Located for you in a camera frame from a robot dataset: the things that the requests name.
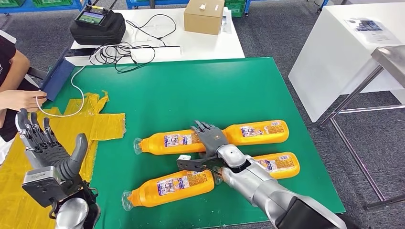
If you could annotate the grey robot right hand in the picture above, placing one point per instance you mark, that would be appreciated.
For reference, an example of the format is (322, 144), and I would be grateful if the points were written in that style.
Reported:
(212, 137)

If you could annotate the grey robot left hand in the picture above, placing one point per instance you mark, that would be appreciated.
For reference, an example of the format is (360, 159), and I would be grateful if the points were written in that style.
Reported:
(47, 151)

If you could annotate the person's hand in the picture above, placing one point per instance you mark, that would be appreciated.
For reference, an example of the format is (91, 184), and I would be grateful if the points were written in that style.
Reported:
(22, 99)

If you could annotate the orange detergent bottle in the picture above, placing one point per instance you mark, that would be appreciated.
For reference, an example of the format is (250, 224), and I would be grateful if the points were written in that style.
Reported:
(259, 132)
(281, 166)
(171, 188)
(158, 143)

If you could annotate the person's forearm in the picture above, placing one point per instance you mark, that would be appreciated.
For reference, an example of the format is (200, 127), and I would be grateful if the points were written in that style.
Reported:
(19, 69)

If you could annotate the person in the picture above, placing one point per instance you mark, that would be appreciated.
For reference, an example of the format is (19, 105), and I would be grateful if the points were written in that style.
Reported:
(6, 63)

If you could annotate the blue tablet case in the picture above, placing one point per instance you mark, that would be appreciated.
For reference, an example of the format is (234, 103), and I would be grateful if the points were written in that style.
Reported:
(57, 79)

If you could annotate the yellow plastic sheet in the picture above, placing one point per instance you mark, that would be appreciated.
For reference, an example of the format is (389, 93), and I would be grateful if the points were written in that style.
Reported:
(104, 126)

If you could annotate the black flat pad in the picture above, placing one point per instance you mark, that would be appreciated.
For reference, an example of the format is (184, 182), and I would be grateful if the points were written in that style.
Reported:
(79, 52)

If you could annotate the blue metal rack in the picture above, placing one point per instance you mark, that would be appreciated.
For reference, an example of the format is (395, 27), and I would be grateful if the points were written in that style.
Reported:
(139, 3)
(28, 9)

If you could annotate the green plastic crate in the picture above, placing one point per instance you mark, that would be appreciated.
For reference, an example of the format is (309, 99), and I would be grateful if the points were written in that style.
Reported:
(52, 2)
(235, 8)
(11, 2)

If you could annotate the black carrying case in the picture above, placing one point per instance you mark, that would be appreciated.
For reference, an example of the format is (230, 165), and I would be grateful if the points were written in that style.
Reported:
(101, 34)

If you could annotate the thin black strip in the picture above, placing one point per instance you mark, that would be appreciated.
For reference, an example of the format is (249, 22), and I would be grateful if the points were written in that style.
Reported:
(158, 46)

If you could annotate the black controller with screen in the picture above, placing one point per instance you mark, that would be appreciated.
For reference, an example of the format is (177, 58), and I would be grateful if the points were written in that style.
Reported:
(91, 17)

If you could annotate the printed leaflet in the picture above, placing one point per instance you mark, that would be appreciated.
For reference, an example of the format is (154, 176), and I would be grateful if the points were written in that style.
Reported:
(226, 25)

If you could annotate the brown cardboard box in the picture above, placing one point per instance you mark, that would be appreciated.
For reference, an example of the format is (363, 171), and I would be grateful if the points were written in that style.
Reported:
(202, 19)

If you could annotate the large white table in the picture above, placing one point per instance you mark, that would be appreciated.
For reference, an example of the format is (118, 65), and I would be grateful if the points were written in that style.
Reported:
(332, 57)

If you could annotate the printed paper sheet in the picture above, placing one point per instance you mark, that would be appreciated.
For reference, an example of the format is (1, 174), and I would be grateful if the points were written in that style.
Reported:
(370, 31)

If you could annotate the stainless steel table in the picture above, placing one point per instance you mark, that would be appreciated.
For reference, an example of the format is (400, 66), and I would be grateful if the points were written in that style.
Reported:
(392, 60)

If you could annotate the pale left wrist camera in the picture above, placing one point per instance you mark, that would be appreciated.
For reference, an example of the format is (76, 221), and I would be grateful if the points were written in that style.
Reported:
(39, 173)

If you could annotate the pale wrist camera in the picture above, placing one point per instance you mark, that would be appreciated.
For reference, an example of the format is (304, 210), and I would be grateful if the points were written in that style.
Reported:
(186, 157)
(39, 173)

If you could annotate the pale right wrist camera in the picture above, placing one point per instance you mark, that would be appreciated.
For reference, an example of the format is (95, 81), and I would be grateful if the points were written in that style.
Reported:
(186, 157)

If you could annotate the black right camera bracket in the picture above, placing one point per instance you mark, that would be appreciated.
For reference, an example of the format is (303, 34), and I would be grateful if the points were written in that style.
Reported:
(193, 166)

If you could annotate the black camera bracket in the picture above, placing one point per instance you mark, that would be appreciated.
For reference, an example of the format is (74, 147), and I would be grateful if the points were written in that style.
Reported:
(41, 194)
(193, 166)

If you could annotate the black left camera bracket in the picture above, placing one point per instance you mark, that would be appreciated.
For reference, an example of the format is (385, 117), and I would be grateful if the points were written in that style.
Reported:
(41, 194)

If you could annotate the grey metal post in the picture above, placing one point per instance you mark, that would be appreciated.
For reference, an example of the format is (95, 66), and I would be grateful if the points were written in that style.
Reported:
(152, 3)

